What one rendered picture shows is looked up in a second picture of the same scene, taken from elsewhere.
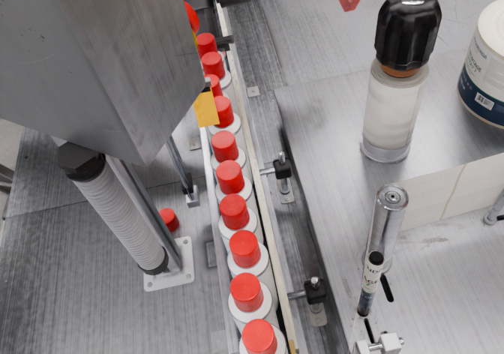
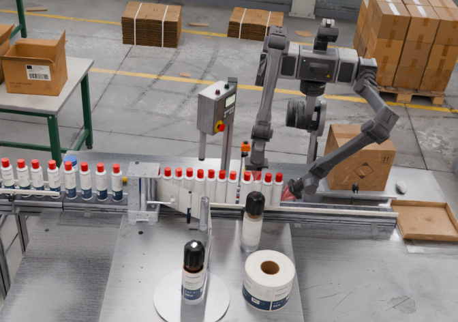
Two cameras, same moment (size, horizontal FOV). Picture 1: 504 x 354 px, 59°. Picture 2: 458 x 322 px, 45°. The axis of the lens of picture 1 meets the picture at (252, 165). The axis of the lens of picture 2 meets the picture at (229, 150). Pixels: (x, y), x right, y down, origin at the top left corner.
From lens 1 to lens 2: 2.37 m
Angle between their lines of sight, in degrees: 62
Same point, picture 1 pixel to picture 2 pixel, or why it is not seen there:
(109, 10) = (202, 108)
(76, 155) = not seen: hidden behind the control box
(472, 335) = (173, 241)
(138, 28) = (204, 114)
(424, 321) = (180, 233)
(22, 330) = (210, 165)
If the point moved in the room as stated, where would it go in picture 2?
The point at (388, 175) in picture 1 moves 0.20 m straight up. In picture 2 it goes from (234, 241) to (238, 208)
